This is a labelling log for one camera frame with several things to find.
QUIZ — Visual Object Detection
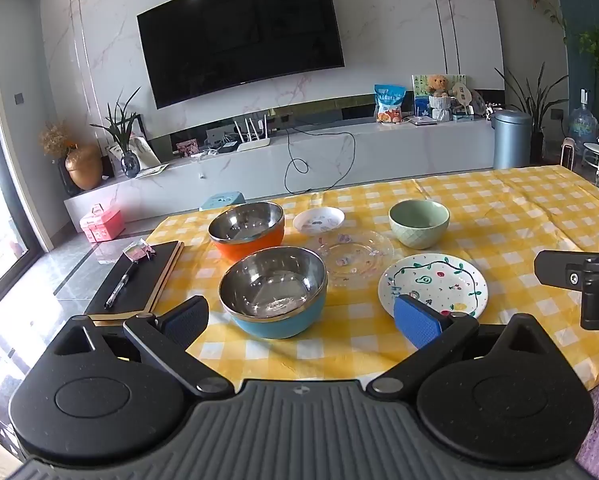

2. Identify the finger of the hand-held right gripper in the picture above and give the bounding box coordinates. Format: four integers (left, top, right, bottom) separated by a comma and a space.
534, 250, 587, 289

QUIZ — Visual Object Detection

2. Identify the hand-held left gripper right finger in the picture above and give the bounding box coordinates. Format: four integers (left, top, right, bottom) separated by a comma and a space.
367, 294, 550, 397

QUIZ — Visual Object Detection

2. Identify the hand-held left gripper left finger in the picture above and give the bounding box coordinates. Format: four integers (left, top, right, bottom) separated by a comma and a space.
44, 296, 235, 399

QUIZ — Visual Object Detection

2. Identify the white avocado print plate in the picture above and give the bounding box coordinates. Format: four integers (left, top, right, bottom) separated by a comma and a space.
378, 253, 489, 321

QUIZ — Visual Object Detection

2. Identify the green ceramic bowl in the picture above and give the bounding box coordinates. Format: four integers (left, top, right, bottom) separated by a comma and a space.
388, 199, 451, 250

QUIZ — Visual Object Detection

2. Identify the clear glass printed plate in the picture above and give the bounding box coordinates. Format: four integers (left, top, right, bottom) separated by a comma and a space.
307, 230, 396, 288

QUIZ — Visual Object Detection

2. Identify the orange steel bowl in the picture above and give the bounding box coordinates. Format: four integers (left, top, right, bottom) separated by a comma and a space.
208, 201, 286, 262

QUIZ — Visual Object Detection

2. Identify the blue steel bowl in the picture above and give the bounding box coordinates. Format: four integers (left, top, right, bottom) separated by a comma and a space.
218, 246, 328, 339

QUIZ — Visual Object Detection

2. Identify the small white printed plate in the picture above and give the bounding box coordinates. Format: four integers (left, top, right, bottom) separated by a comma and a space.
292, 206, 345, 235

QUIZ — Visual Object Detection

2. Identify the black notebook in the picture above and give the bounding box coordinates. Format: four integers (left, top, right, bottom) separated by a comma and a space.
87, 241, 180, 317

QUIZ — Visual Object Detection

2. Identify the yellow checked tablecloth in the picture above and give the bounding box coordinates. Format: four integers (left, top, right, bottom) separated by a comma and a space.
144, 164, 599, 393

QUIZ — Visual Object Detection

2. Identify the black pen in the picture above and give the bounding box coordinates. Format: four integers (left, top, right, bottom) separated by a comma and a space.
104, 262, 140, 309

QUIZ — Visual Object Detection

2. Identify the pink crumpled wrapper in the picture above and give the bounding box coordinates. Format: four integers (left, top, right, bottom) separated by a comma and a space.
124, 240, 156, 262

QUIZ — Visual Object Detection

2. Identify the white round stool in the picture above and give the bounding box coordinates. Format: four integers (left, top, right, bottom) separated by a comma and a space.
582, 142, 599, 178

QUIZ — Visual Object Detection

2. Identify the white pink chair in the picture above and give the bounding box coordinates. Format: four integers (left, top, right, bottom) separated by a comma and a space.
559, 136, 579, 167

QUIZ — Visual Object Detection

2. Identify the blue water bottle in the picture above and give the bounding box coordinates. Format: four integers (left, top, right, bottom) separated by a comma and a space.
568, 105, 599, 153

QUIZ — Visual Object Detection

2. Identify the long-leaf plant in black pot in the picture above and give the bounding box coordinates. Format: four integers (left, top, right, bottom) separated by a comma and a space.
494, 62, 570, 166

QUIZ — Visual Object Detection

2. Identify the light blue stool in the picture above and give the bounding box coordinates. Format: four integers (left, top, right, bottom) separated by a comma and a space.
200, 191, 245, 212

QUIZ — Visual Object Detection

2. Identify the pink storage box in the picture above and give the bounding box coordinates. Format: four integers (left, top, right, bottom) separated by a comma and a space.
80, 204, 126, 243

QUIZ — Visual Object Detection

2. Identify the green plant in blue vase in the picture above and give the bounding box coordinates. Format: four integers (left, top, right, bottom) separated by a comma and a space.
90, 86, 143, 178

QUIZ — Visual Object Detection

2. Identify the white marble tv cabinet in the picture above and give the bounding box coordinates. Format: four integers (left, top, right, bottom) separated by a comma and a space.
64, 122, 495, 233

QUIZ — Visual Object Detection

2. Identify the white sketch picture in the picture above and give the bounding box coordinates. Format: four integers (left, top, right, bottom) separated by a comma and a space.
124, 135, 169, 179

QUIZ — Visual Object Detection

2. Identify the gold round vase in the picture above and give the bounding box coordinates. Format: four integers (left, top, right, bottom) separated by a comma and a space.
64, 145, 104, 191

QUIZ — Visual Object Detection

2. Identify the white router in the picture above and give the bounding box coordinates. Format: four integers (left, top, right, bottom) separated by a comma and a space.
234, 115, 271, 152

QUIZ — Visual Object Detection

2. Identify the white round fan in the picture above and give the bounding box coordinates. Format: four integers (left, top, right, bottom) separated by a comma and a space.
451, 82, 473, 111

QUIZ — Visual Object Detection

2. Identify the teddy bear bouquet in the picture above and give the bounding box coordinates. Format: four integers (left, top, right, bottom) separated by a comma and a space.
424, 74, 453, 122

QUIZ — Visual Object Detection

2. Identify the blue snack bag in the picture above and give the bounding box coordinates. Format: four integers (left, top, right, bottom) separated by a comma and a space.
374, 84, 407, 124

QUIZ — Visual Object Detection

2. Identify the dried flower bunch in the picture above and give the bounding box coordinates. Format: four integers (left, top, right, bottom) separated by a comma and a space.
40, 122, 78, 158

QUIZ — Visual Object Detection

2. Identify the green painting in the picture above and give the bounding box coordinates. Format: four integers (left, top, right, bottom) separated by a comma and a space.
412, 74, 433, 118

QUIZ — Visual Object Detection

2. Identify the dark sliding door frame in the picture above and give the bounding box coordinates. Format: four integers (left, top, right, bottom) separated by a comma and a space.
0, 0, 53, 311

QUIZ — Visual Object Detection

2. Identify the black cable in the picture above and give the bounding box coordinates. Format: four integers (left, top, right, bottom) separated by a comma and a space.
286, 127, 356, 195

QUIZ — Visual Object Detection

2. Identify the black wall television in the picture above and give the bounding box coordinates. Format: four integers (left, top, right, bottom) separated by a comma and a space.
137, 0, 345, 109

